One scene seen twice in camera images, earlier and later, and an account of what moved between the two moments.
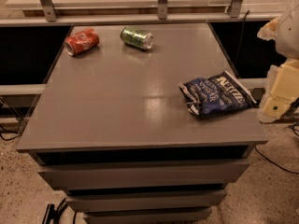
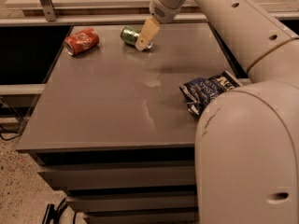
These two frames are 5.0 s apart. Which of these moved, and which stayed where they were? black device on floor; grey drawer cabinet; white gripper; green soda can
Moved: white gripper
Stayed: grey drawer cabinet; green soda can; black device on floor
